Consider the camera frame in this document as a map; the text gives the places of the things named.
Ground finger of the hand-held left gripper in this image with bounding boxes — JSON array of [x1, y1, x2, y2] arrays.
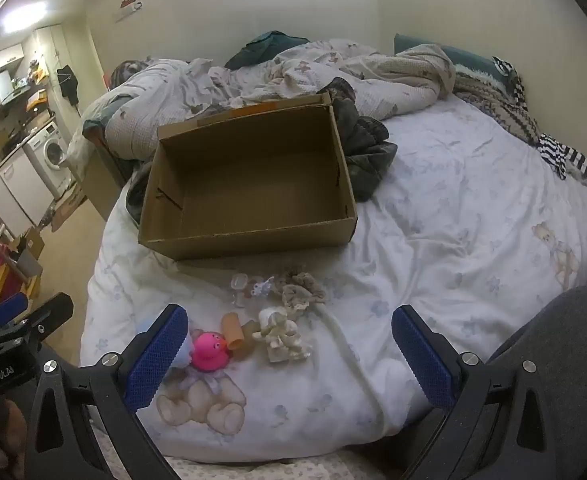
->
[[0, 292, 29, 328], [10, 292, 74, 343]]

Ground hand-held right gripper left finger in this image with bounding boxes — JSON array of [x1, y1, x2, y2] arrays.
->
[[23, 304, 189, 480]]

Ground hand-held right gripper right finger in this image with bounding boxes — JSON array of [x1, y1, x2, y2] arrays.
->
[[392, 305, 574, 480]]

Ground light blue plush cloth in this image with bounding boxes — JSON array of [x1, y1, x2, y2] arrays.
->
[[136, 317, 194, 372]]

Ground pink rubber duck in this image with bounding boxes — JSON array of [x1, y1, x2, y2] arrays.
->
[[189, 331, 231, 373]]

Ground pale orange tube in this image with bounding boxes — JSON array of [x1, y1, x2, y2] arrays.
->
[[222, 312, 244, 351]]

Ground brown cardboard tube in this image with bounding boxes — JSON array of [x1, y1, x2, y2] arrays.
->
[[233, 322, 262, 359]]

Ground cream fluffy cloth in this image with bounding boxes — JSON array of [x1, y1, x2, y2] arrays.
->
[[253, 320, 314, 366]]

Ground large cardboard box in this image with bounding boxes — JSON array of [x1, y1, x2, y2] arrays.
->
[[138, 91, 358, 262]]

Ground small cardboard box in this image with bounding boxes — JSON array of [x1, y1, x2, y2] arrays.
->
[[17, 227, 45, 261]]

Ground white flexible tube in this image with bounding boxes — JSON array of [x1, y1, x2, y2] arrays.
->
[[318, 305, 390, 432]]

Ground white floor cabinets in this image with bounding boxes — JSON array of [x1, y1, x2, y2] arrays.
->
[[0, 150, 40, 234]]

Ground small white toy with eyes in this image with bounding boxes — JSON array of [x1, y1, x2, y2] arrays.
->
[[246, 277, 276, 306]]

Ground brown plush toy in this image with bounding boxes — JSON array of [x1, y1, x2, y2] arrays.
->
[[280, 270, 328, 313]]

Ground white washing machine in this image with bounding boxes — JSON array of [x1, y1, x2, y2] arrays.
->
[[26, 120, 74, 199]]

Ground dark green jacket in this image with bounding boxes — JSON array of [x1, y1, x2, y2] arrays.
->
[[325, 77, 399, 202]]

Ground black hanging garment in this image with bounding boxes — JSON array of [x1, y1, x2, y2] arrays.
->
[[56, 64, 80, 106]]

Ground black white striped cloth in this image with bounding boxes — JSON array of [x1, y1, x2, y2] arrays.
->
[[491, 55, 587, 193]]

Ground grey furry object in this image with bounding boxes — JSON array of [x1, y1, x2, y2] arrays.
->
[[110, 59, 148, 92]]

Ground patterned knit blanket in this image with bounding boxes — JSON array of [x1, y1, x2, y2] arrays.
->
[[453, 67, 544, 143]]

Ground teal pillow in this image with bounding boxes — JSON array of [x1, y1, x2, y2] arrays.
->
[[393, 34, 509, 87]]

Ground beige printed quilt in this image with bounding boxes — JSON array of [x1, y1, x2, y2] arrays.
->
[[68, 37, 457, 161]]

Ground dark teal cloth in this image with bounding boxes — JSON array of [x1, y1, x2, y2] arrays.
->
[[223, 31, 310, 69]]

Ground wooden bed frame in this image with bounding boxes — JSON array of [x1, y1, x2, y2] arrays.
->
[[86, 130, 134, 221]]

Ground wall hook with items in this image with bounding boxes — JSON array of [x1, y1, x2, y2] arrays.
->
[[116, 0, 144, 23]]

